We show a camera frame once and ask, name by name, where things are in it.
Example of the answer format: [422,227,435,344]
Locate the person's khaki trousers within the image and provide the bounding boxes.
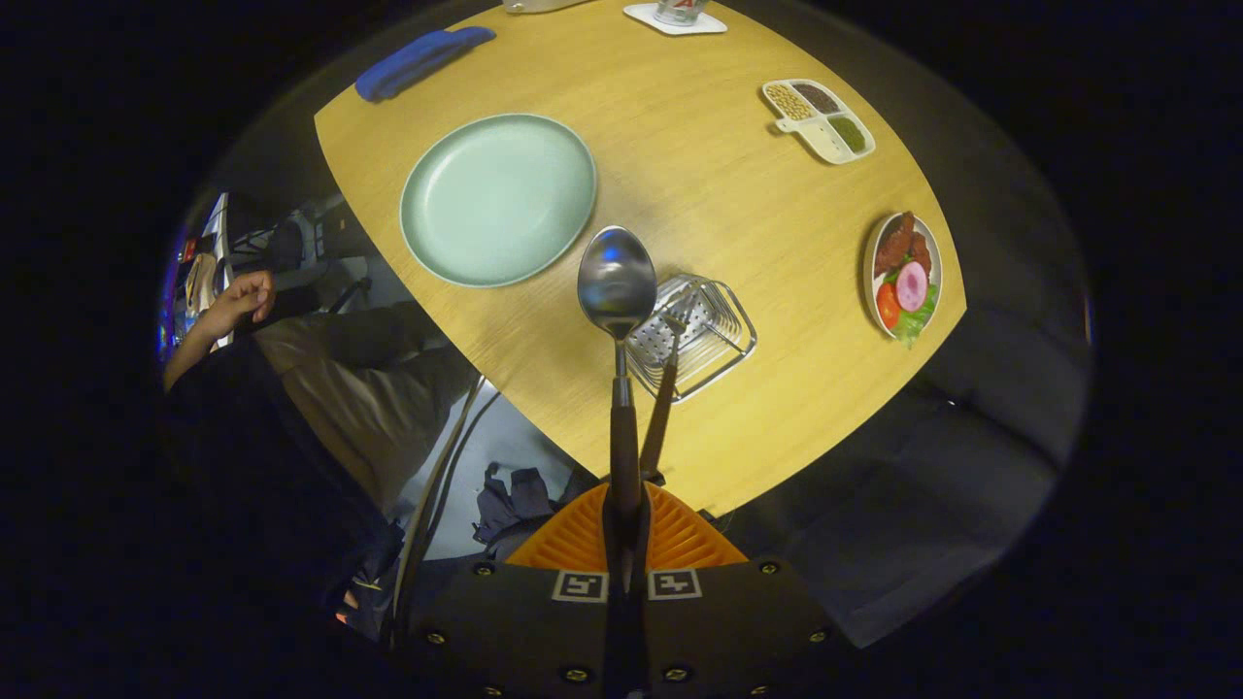
[252,301,482,516]

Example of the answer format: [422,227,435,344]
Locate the metal spoon dark handle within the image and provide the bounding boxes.
[577,225,658,520]

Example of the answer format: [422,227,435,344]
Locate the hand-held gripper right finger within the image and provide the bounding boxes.
[631,481,856,699]

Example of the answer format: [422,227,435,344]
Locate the black backdrop cloth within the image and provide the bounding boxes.
[723,58,1093,649]

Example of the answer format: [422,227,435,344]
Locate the person's black top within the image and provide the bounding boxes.
[160,340,389,622]

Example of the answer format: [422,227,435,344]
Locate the blue folded cloth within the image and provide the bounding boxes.
[354,26,497,103]

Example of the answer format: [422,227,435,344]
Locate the pale green plate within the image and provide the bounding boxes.
[399,114,598,289]

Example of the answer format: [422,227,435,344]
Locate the grey table leg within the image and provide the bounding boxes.
[393,374,487,642]

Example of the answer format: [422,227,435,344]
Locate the white square coaster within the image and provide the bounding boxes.
[623,3,728,37]

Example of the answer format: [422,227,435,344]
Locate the white plate with food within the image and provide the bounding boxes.
[862,211,944,349]

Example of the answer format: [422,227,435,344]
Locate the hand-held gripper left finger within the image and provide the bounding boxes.
[413,481,622,699]

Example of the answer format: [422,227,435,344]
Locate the white divided dish with beans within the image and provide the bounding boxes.
[760,79,877,165]

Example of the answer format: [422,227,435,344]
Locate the metal fork dark handle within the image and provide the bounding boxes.
[639,289,700,483]

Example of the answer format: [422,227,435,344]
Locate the metal wire basket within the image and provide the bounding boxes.
[624,274,758,404]

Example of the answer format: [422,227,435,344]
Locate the dark cloth on floor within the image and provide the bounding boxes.
[473,464,584,554]

